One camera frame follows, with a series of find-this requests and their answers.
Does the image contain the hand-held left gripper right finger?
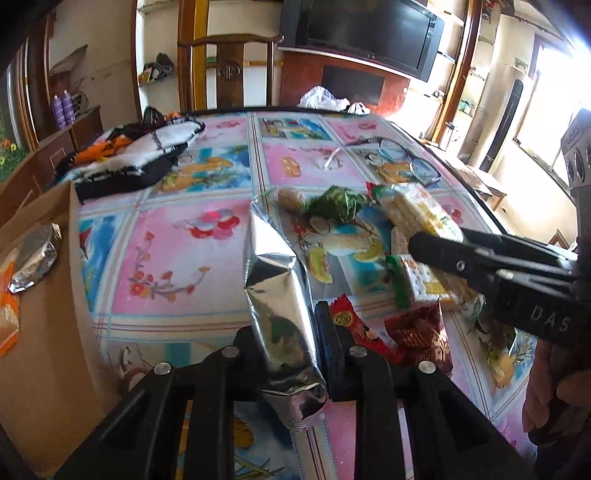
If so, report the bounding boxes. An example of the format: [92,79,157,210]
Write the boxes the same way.
[314,300,540,480]

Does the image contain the brown wooden side cabinet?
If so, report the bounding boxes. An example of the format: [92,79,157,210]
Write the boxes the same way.
[0,106,105,227]

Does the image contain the long silver foil snack packet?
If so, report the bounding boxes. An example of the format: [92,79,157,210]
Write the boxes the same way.
[242,191,329,431]

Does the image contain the eyeglasses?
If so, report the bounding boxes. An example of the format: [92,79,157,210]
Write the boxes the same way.
[318,136,442,188]

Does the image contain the red and gold snack packet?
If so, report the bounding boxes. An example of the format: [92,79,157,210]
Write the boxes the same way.
[383,302,455,376]

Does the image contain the low wooden stool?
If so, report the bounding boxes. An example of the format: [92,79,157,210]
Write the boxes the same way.
[455,161,509,211]

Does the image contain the orange snack packet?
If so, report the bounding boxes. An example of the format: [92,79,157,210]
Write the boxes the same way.
[0,258,21,357]

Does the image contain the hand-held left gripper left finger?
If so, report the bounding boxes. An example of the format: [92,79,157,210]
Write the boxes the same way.
[53,325,274,480]

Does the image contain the green-ended cracker packet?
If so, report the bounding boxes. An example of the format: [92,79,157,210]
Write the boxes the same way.
[385,253,483,311]

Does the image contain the colourful printed tablecloth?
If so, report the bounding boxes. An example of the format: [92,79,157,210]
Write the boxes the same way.
[76,111,539,480]

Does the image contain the wooden chair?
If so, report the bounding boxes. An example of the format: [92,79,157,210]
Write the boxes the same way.
[178,34,284,112]

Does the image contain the black flat television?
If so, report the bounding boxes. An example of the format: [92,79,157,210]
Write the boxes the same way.
[279,0,446,83]

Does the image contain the floral picture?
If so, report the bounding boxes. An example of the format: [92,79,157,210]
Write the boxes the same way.
[0,104,25,182]

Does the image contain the green wrapped snack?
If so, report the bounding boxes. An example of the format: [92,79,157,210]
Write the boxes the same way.
[305,185,370,227]

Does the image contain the dark bag on shelf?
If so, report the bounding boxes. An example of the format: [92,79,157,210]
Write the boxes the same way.
[141,53,175,85]

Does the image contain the round silver foil packet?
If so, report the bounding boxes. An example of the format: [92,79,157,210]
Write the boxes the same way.
[8,223,62,294]

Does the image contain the clear-wrapped bread snack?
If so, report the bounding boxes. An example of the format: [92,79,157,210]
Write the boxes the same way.
[276,187,306,212]

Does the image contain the red cartoon snack packet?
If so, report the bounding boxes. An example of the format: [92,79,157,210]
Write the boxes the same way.
[329,295,407,366]

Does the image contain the person's right hand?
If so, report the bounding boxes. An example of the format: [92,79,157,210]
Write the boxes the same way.
[523,339,591,446]

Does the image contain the yellow cracker packet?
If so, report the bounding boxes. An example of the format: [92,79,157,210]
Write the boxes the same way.
[372,183,465,243]

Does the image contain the tall black panel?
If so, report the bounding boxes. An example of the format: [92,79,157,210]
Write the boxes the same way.
[480,79,525,171]

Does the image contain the red television cabinet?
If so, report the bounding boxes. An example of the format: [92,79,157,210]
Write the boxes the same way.
[279,46,411,116]

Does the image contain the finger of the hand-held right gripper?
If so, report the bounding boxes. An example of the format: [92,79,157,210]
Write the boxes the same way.
[409,231,579,298]
[461,228,579,274]

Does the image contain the brown cardboard box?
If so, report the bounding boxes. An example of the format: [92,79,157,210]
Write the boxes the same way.
[0,180,122,477]

